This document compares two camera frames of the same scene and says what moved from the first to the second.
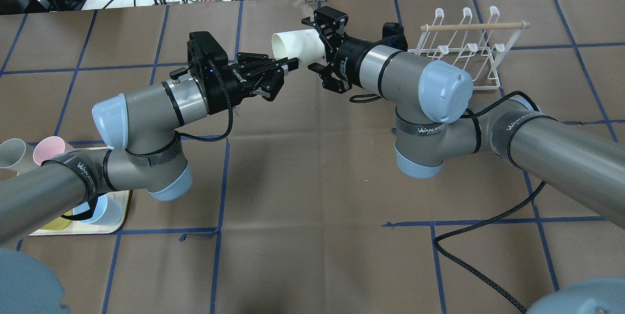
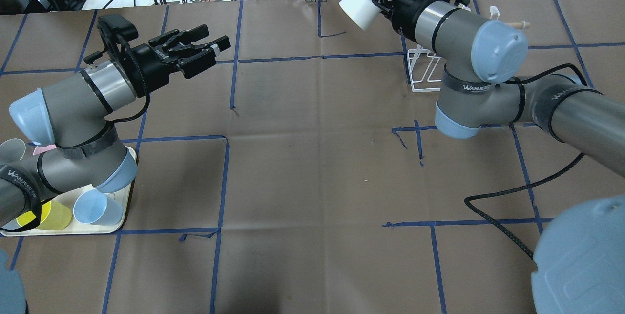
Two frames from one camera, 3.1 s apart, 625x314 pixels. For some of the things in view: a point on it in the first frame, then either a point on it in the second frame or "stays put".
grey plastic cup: x=12 y=151 stays put
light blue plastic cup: x=109 y=210 stays put
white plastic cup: x=307 y=45 → x=361 y=9
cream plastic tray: x=82 y=228 stays put
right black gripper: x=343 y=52 → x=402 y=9
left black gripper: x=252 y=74 → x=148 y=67
